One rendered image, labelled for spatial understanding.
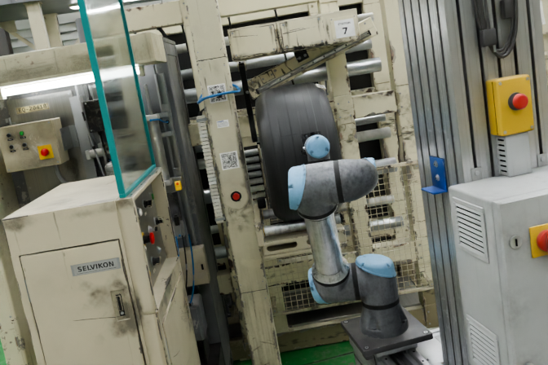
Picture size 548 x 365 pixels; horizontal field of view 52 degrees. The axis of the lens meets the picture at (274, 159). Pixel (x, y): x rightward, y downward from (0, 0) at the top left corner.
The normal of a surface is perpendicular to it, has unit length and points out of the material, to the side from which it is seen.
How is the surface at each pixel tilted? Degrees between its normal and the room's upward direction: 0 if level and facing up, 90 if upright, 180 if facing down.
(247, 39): 90
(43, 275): 90
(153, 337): 90
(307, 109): 48
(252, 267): 90
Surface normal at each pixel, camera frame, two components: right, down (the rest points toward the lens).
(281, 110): -0.09, -0.58
